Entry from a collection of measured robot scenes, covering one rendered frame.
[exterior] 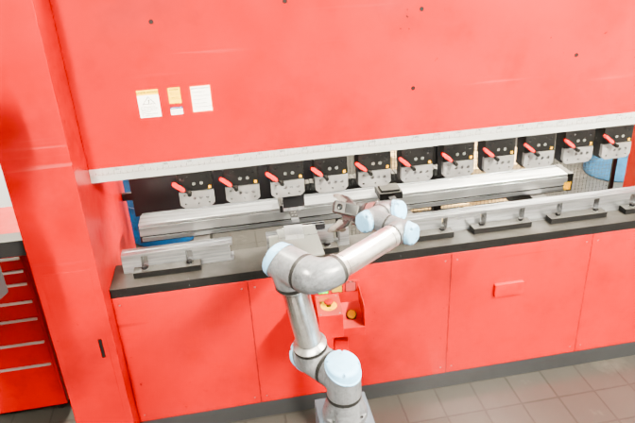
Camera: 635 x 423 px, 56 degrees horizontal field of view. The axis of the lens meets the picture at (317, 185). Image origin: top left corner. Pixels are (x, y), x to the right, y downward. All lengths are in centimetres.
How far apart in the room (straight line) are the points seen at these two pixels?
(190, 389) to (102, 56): 162
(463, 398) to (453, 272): 73
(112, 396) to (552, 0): 260
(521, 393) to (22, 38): 282
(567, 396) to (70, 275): 249
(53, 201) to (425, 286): 170
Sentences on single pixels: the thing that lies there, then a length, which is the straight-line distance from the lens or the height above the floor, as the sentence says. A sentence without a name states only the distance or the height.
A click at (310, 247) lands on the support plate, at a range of 260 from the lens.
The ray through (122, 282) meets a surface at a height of 88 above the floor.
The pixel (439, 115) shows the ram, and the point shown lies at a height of 148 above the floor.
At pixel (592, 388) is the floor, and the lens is 357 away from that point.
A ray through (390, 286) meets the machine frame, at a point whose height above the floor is 69.
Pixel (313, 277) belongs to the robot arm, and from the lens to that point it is 171.
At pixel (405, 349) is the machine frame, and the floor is 29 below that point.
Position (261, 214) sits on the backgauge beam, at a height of 96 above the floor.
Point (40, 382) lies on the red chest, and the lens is 348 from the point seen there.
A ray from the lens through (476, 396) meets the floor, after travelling 338.
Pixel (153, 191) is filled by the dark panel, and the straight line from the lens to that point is 324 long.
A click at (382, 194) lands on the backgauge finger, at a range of 301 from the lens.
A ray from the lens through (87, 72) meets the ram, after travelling 251.
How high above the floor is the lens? 232
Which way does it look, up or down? 25 degrees down
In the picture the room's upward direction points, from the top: 3 degrees counter-clockwise
